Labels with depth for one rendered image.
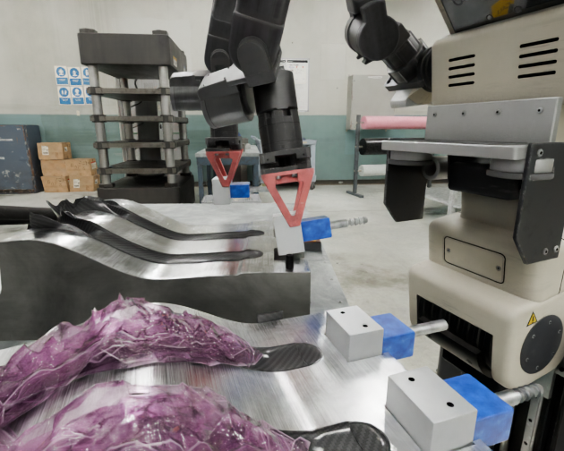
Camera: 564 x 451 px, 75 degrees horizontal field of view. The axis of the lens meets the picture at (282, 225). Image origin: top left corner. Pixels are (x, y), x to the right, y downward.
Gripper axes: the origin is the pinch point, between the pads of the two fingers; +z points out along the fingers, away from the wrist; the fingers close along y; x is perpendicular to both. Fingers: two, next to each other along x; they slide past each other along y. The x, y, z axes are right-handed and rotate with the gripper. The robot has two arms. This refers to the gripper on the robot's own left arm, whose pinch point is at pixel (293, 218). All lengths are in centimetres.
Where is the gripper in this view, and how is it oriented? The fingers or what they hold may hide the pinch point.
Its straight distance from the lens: 51.9
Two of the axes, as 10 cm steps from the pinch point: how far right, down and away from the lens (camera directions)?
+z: 1.5, 9.8, 1.1
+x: 9.9, -1.5, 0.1
